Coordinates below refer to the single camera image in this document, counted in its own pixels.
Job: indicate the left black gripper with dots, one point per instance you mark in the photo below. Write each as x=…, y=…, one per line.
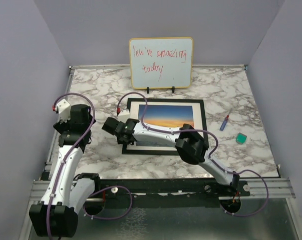
x=62, y=126

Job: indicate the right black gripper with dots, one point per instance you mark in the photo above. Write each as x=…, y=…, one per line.
x=118, y=141

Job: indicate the black picture frame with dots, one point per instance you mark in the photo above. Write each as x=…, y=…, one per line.
x=171, y=151

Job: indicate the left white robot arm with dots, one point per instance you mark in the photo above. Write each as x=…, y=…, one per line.
x=56, y=215

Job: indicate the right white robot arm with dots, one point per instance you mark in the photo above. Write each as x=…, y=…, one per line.
x=189, y=143

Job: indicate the sunset fishing photo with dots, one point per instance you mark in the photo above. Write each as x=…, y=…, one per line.
x=165, y=116

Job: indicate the black whiteboard stand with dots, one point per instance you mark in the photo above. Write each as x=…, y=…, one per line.
x=170, y=89

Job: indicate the yellow-framed whiteboard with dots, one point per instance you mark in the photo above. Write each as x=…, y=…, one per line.
x=161, y=63

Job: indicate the teal green eraser block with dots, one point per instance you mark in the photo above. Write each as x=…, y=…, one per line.
x=241, y=138

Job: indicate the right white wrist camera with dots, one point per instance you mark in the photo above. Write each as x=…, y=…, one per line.
x=123, y=115

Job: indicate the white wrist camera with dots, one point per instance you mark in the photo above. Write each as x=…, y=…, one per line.
x=63, y=109
x=123, y=115

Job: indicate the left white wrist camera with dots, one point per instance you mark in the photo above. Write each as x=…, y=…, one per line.
x=63, y=109

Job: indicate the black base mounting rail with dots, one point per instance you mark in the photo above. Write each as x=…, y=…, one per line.
x=163, y=193

